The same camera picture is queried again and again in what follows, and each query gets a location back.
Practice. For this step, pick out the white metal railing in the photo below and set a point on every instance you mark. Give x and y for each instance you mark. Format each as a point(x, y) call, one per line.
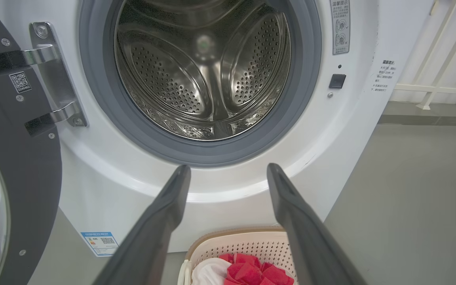
point(437, 89)

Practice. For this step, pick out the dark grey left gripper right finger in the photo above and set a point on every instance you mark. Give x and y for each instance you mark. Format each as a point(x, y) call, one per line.
point(307, 237)

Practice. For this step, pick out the cream perforated laundry basket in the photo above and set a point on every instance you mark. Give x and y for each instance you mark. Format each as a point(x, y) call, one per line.
point(247, 245)

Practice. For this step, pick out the black text notice sticker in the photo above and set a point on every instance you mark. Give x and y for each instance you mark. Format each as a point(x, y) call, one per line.
point(384, 75)

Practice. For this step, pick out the blue energy label sticker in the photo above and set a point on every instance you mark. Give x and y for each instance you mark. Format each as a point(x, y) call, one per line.
point(100, 243)

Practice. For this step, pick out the grey rubber door gasket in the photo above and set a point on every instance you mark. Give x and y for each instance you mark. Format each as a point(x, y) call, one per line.
point(101, 103)

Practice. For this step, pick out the grey warning label sticker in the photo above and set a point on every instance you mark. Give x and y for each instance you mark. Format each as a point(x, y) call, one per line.
point(341, 27)

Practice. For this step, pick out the red and white garment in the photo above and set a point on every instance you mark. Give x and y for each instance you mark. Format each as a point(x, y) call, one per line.
point(251, 273)

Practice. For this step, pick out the dark washing machine door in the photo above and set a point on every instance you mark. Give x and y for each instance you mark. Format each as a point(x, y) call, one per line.
point(18, 166)

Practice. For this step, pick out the white front-load washing machine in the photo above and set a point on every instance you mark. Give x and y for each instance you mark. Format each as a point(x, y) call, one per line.
point(105, 178)

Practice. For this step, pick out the black door latch socket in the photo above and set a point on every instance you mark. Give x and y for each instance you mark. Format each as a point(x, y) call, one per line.
point(337, 81)

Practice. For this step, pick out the chrome door hinge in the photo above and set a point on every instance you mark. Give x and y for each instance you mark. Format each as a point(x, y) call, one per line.
point(54, 75)

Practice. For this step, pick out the white QR code sticker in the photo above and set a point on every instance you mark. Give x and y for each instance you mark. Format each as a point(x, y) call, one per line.
point(20, 82)

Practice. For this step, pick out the stainless steel washing machine drum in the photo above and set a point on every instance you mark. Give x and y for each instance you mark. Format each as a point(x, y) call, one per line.
point(204, 79)

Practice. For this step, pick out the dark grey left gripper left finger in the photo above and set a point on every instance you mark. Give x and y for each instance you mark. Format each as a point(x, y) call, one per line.
point(152, 237)

